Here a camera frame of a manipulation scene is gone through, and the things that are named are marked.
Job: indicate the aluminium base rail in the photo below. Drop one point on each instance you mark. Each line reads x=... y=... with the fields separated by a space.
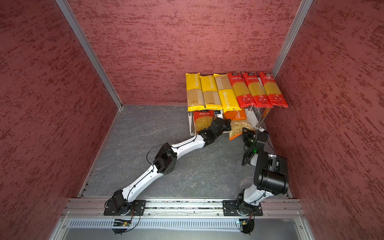
x=185 y=208

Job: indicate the orange pasta bag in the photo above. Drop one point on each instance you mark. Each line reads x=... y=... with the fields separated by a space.
x=239 y=121

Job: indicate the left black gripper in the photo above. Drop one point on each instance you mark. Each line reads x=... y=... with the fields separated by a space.
x=227 y=124

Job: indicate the left circuit board with wires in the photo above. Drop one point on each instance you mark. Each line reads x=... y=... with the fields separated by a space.
x=121 y=226

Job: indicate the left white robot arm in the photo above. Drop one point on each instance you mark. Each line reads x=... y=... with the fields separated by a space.
x=164 y=163

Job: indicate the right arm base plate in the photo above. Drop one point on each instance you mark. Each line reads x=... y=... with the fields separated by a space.
x=233 y=208

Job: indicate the circuit board with wires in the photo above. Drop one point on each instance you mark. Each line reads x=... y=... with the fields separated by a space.
x=121 y=226
x=246 y=225

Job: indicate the white two-tier shelf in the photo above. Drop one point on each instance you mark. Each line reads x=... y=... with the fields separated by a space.
x=253 y=114

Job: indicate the aluminium corner post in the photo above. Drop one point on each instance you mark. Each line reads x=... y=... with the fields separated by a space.
x=79 y=33
x=291 y=35

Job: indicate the small red macaroni bag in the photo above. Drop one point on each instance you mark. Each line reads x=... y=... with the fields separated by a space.
x=203 y=119

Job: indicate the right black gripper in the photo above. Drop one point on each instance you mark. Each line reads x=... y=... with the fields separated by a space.
x=245 y=134

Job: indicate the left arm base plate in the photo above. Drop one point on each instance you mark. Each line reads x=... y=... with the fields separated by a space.
x=138 y=207

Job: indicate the left aluminium corner post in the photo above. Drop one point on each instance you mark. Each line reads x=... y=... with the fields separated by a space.
x=79 y=33

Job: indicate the right aluminium corner post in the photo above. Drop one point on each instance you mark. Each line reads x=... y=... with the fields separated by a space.
x=291 y=35

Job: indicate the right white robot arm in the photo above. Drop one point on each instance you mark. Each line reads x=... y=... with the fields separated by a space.
x=271 y=176

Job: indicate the yellow spaghetti bag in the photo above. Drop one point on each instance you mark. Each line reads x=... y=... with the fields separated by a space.
x=226 y=93
x=210 y=93
x=195 y=98

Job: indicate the red spaghetti bag front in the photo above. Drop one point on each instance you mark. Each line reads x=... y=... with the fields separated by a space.
x=257 y=91

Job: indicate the right circuit board with wires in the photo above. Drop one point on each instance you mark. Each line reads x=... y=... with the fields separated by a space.
x=246 y=225

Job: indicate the red spaghetti bag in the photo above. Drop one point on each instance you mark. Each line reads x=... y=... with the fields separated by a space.
x=242 y=93
x=257 y=91
x=273 y=92

